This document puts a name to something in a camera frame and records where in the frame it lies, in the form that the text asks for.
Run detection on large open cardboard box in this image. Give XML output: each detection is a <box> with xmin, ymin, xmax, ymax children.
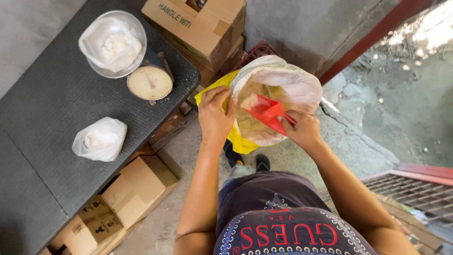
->
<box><xmin>141</xmin><ymin>0</ymin><xmax>247</xmax><ymax>72</ymax></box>

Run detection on translucent white plastic sack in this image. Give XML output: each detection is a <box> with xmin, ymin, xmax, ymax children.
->
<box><xmin>229</xmin><ymin>55</ymin><xmax>323</xmax><ymax>148</ymax></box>

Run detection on white powder heap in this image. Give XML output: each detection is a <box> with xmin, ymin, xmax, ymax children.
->
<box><xmin>241</xmin><ymin>93</ymin><xmax>263</xmax><ymax>111</ymax></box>

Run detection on black flip-flop sandal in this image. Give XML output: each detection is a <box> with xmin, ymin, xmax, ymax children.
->
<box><xmin>222</xmin><ymin>139</ymin><xmax>245</xmax><ymax>169</ymax></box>
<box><xmin>255</xmin><ymin>154</ymin><xmax>271</xmax><ymax>173</ymax></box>

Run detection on person's dark printed shirt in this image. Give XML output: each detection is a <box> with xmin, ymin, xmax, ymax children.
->
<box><xmin>213</xmin><ymin>171</ymin><xmax>380</xmax><ymax>255</ymax></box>

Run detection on printed flat cardboard box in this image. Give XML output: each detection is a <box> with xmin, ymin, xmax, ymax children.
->
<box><xmin>48</xmin><ymin>194</ymin><xmax>126</xmax><ymax>255</ymax></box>

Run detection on round metal weighing bowl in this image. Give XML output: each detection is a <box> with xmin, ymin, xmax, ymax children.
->
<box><xmin>78</xmin><ymin>10</ymin><xmax>148</xmax><ymax>79</ymax></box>

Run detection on tied white powder bag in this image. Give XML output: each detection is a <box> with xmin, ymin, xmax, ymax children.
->
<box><xmin>71</xmin><ymin>117</ymin><xmax>128</xmax><ymax>163</ymax></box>

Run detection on red plastic scoop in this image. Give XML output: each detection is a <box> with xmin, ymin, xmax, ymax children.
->
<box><xmin>242</xmin><ymin>94</ymin><xmax>297</xmax><ymax>137</ymax></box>

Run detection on person's left hand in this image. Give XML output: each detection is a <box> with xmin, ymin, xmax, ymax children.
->
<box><xmin>198</xmin><ymin>86</ymin><xmax>239</xmax><ymax>144</ymax></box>

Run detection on person's right hand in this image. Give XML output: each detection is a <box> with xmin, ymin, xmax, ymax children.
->
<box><xmin>277</xmin><ymin>110</ymin><xmax>323</xmax><ymax>149</ymax></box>

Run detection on open clear plastic bag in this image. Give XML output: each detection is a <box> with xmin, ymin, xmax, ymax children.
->
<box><xmin>78</xmin><ymin>17</ymin><xmax>143</xmax><ymax>73</ymax></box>

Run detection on person's denim shorts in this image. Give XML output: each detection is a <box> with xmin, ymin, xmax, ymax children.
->
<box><xmin>222</xmin><ymin>164</ymin><xmax>256</xmax><ymax>189</ymax></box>

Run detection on metal mesh grate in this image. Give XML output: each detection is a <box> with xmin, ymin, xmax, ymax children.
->
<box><xmin>360</xmin><ymin>169</ymin><xmax>453</xmax><ymax>228</ymax></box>

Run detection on plain brown cardboard box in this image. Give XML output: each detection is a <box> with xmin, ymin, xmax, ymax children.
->
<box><xmin>101</xmin><ymin>155</ymin><xmax>180</xmax><ymax>230</ymax></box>

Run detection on yellow plastic bag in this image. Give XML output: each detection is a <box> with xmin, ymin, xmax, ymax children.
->
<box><xmin>194</xmin><ymin>69</ymin><xmax>261</xmax><ymax>155</ymax></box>

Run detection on dark red plastic crate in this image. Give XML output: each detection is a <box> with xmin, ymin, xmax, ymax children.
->
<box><xmin>230</xmin><ymin>39</ymin><xmax>281</xmax><ymax>72</ymax></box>

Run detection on red painted door frame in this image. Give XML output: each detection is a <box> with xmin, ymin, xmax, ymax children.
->
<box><xmin>316</xmin><ymin>0</ymin><xmax>437</xmax><ymax>86</ymax></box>

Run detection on taped cardboard box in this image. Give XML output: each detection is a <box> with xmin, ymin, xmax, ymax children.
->
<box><xmin>166</xmin><ymin>35</ymin><xmax>245</xmax><ymax>88</ymax></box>

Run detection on dial weighing scale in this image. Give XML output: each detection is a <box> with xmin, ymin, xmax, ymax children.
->
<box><xmin>126</xmin><ymin>47</ymin><xmax>176</xmax><ymax>106</ymax></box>

